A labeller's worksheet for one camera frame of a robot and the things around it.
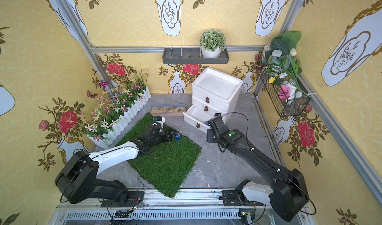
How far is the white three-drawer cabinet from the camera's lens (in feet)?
2.93

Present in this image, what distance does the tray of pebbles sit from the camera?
1.08 meters

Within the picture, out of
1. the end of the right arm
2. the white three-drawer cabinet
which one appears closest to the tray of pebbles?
the white three-drawer cabinet

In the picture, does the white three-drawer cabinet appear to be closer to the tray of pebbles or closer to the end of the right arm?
the tray of pebbles

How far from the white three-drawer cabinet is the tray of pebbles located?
0.06 metres
